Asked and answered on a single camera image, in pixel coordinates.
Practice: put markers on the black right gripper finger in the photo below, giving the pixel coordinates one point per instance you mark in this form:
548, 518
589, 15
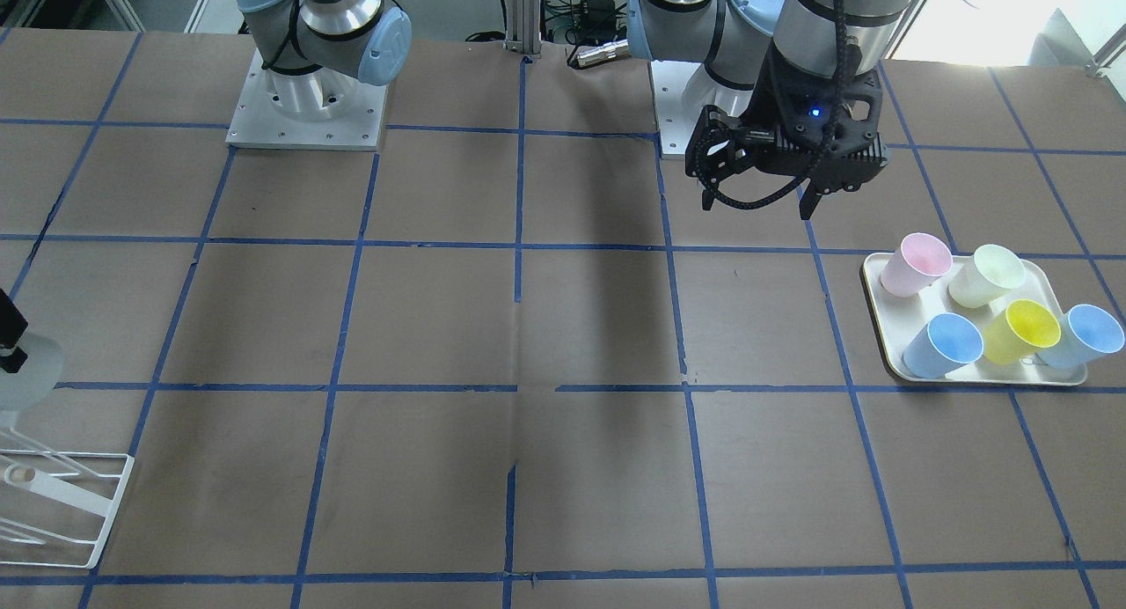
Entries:
13, 327

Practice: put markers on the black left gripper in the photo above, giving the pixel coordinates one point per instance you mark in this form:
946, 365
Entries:
779, 93

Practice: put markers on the grey plastic cup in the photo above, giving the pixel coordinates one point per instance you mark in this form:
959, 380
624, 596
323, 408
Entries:
38, 375

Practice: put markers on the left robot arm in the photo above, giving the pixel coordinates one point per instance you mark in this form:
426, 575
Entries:
732, 37

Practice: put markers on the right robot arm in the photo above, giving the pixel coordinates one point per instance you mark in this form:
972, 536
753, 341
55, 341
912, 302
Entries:
157, 250

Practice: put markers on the pink plastic cup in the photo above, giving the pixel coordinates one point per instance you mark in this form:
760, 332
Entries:
918, 261

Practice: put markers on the pale green plastic cup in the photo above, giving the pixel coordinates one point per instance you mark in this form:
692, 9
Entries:
991, 272

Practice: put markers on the light blue plastic cup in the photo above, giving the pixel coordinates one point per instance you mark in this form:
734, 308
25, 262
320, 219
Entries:
946, 343

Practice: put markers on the yellow plastic cup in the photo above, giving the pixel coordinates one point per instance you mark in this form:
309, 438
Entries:
1022, 329

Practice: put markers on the blue cup near tray corner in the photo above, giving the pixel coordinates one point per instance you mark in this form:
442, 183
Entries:
1088, 333

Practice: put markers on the cream plastic tray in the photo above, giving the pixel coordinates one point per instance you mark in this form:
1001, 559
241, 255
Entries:
898, 319

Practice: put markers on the black power adapter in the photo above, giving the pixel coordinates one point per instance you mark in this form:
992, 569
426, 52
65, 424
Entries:
595, 20

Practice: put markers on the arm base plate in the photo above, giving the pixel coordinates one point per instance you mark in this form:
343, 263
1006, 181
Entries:
308, 116
679, 91

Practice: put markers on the white wire cup rack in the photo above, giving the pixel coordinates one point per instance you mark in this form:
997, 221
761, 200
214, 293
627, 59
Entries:
58, 506

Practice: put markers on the silver cable connector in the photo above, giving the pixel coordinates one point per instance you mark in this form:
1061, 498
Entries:
585, 58

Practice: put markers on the aluminium frame post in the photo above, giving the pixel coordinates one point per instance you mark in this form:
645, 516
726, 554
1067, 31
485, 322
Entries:
521, 20

